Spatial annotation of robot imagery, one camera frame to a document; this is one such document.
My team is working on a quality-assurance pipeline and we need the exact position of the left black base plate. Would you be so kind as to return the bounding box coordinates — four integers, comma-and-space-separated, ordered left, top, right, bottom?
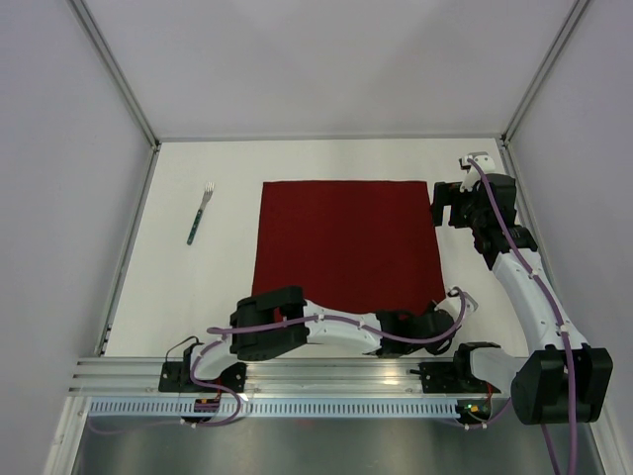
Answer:
158, 361, 247, 394

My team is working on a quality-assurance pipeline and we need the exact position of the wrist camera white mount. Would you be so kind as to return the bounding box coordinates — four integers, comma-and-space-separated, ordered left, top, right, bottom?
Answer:
442, 286, 479, 316
459, 151, 497, 193

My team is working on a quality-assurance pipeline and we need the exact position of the dark red cloth napkin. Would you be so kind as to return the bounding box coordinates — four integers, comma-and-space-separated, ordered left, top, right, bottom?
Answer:
252, 181, 445, 314

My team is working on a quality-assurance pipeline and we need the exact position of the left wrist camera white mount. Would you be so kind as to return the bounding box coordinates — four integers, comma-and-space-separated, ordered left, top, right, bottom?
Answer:
442, 286, 479, 316

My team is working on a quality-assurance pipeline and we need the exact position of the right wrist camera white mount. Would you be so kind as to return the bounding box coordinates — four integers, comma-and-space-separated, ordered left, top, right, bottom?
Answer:
459, 151, 497, 193

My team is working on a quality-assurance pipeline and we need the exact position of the aluminium frame post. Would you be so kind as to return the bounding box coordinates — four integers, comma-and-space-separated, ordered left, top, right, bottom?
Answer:
500, 0, 592, 147
67, 0, 160, 150

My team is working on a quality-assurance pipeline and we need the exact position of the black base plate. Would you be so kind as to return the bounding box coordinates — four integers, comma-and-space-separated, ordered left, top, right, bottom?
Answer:
408, 362, 468, 394
158, 361, 247, 394

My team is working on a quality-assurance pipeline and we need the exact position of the white slotted cable duct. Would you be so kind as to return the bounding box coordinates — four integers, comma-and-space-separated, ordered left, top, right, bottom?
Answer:
88, 397, 459, 419

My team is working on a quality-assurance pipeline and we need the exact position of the right aluminium frame post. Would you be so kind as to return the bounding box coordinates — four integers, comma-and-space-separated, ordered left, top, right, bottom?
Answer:
500, 0, 592, 147

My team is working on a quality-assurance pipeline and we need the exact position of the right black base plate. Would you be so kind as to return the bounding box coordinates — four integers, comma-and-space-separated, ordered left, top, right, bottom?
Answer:
408, 362, 468, 394

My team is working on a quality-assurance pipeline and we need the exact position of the aluminium mounting rail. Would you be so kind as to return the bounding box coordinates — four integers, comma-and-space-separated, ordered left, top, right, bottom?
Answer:
67, 357, 502, 399

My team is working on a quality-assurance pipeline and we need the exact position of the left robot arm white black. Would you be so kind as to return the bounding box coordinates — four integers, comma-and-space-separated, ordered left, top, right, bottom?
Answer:
179, 286, 468, 392

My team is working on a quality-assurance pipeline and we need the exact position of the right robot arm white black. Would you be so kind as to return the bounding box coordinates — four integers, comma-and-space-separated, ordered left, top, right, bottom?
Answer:
431, 173, 613, 425

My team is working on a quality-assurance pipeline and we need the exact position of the left aluminium frame post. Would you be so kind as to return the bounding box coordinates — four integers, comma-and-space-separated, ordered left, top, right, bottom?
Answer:
67, 0, 160, 150

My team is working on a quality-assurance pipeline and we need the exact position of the fork with green handle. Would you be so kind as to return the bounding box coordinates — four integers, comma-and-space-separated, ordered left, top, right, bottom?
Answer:
186, 182, 215, 245

